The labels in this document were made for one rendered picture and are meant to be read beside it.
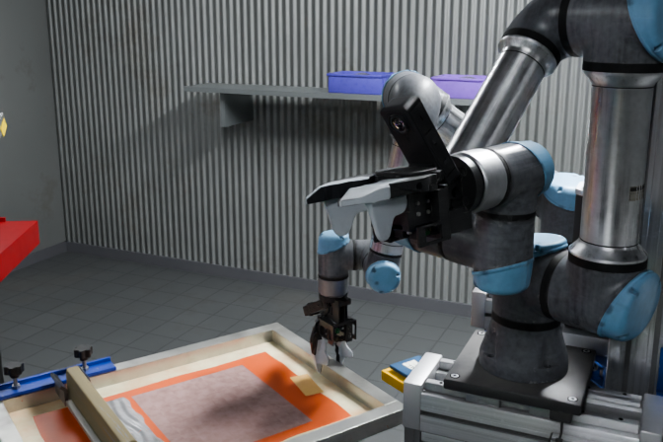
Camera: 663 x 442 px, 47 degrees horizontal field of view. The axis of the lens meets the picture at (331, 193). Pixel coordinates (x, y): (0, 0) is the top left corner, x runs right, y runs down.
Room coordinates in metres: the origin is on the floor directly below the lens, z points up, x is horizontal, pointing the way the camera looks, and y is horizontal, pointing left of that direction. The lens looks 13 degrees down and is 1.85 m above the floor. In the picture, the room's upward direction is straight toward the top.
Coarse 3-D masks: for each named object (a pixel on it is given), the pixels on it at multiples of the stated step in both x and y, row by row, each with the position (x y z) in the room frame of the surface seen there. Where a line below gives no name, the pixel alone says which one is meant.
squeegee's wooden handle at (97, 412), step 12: (72, 372) 1.58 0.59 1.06; (72, 384) 1.55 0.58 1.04; (84, 384) 1.52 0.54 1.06; (72, 396) 1.56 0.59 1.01; (84, 396) 1.48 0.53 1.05; (96, 396) 1.47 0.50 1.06; (84, 408) 1.48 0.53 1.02; (96, 408) 1.42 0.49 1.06; (108, 408) 1.41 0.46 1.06; (96, 420) 1.42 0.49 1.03; (108, 420) 1.37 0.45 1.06; (96, 432) 1.42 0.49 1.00; (108, 432) 1.35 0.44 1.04; (120, 432) 1.32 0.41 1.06
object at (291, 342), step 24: (240, 336) 1.93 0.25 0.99; (264, 336) 1.96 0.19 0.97; (288, 336) 1.93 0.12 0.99; (144, 360) 1.78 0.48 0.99; (168, 360) 1.80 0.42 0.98; (192, 360) 1.84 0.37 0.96; (312, 360) 1.81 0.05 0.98; (96, 384) 1.70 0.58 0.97; (336, 384) 1.71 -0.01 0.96; (360, 384) 1.65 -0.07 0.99; (0, 408) 1.54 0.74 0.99; (24, 408) 1.60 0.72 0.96; (384, 408) 1.54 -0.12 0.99; (0, 432) 1.44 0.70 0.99; (312, 432) 1.44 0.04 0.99; (336, 432) 1.44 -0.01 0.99; (360, 432) 1.47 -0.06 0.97
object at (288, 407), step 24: (240, 408) 1.60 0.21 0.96; (264, 408) 1.60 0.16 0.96; (288, 408) 1.60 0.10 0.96; (312, 408) 1.60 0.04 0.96; (336, 408) 1.60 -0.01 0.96; (168, 432) 1.50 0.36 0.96; (192, 432) 1.50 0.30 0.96; (216, 432) 1.50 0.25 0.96; (240, 432) 1.50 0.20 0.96; (264, 432) 1.50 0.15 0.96; (288, 432) 1.50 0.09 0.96
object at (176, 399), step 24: (240, 360) 1.85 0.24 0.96; (264, 360) 1.85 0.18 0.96; (168, 384) 1.72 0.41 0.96; (192, 384) 1.72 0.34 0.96; (216, 384) 1.72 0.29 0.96; (240, 384) 1.72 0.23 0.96; (264, 384) 1.72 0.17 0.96; (288, 384) 1.72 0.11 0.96; (144, 408) 1.60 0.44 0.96; (168, 408) 1.60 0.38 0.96; (192, 408) 1.60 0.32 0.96; (216, 408) 1.60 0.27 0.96; (48, 432) 1.50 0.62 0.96; (72, 432) 1.50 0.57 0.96
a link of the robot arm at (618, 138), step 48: (576, 0) 1.12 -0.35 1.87; (624, 0) 1.06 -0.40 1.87; (576, 48) 1.13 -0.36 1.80; (624, 48) 1.06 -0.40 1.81; (624, 96) 1.07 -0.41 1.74; (624, 144) 1.07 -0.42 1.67; (624, 192) 1.07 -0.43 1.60; (576, 240) 1.13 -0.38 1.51; (624, 240) 1.07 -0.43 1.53; (576, 288) 1.09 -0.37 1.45; (624, 288) 1.04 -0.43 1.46; (624, 336) 1.05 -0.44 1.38
